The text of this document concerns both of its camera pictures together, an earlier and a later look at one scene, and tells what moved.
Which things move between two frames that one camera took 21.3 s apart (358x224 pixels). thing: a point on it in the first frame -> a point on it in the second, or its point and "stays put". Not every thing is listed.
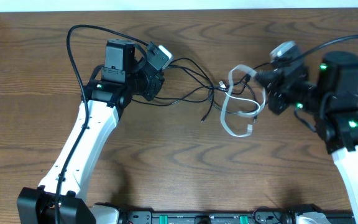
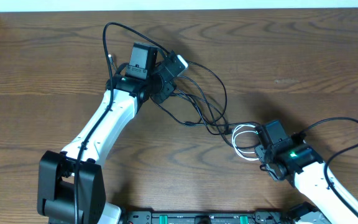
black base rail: x=261 y=216 stays put
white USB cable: x=260 y=106 -> x=234 y=140
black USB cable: x=232 y=98 -> x=189 y=123
